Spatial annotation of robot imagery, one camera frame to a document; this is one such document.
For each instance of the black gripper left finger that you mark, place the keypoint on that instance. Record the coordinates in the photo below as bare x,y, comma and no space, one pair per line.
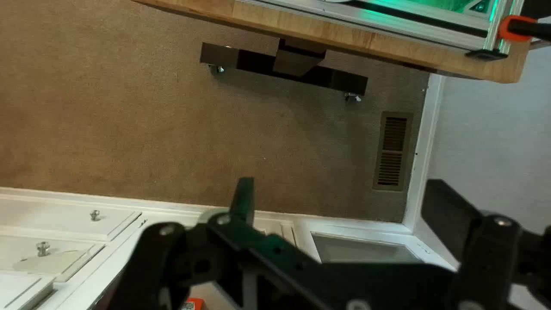
172,264

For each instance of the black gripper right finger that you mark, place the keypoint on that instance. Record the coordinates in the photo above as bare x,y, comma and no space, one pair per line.
487,259

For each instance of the metal cabinet knob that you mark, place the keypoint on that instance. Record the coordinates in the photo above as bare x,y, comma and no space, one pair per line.
43,249
94,216

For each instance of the white cabinet with drawers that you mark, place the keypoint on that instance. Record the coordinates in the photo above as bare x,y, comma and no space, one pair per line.
68,225

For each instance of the floor air vent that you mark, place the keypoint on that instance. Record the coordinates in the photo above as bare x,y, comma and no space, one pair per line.
392,150

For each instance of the orange black clamp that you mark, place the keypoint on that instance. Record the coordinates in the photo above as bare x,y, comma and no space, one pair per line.
518,28

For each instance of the black metal bracket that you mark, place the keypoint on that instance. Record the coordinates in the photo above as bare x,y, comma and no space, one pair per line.
263,61

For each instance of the aluminium frame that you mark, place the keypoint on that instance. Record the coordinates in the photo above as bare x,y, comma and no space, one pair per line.
401,18

